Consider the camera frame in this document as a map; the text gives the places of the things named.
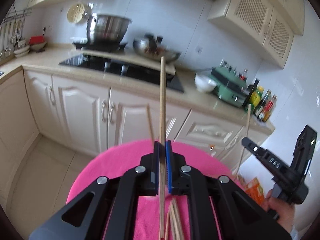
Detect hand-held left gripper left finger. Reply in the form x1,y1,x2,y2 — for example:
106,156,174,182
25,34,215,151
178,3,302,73
29,141,165,240

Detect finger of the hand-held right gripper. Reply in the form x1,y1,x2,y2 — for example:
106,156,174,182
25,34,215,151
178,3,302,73
241,137,290,178

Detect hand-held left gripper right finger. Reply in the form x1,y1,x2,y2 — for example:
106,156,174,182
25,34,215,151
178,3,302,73
165,140,292,240

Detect light wooden chopstick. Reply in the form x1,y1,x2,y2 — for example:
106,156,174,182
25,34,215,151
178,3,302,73
159,56,166,239
146,104,155,142
235,104,252,178

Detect bundle of wooden chopsticks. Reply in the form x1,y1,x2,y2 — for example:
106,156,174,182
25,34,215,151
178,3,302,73
165,197,185,240

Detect person's right hand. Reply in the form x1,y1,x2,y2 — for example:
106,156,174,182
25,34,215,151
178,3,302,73
261,189,297,233

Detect orange snack bag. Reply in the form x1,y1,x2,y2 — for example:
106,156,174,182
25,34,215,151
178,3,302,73
239,176,265,208

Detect pink table cloth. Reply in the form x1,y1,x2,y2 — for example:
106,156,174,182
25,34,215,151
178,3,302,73
65,138,250,240

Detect red label sauce bottle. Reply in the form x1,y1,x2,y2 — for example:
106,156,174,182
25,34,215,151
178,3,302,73
262,94,278,123

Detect dark sauce bottle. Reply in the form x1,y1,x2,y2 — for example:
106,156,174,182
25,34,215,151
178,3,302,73
257,89,272,120

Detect yellow oil bottle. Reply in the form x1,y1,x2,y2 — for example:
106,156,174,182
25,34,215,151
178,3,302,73
250,86,265,114

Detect dark green oil bottle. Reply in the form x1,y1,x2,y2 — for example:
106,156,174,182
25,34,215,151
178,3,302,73
243,79,260,108

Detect green kitchen appliance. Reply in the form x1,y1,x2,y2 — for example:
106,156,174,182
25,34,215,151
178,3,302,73
210,65,250,108

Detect white bowl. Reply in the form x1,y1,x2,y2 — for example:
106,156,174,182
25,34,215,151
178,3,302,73
194,74,217,93

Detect cream base cabinets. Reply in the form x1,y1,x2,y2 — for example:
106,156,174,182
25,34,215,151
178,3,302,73
0,66,275,205

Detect steel wok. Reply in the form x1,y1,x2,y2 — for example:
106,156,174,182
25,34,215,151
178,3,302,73
132,34,182,64

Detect black glass stovetop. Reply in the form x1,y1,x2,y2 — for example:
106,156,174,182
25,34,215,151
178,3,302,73
59,54,185,93

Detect black induction cooker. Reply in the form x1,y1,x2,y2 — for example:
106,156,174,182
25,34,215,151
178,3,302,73
72,40,128,53

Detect stainless steel pot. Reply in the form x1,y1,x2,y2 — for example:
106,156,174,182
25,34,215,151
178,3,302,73
86,14,132,43

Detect round wooden lid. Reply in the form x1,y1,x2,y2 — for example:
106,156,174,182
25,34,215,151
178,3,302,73
67,3,92,24

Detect red container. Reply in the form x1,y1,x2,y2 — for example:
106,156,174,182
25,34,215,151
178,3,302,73
29,35,47,45

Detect stack of white plates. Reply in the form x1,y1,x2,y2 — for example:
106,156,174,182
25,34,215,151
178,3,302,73
14,46,30,57

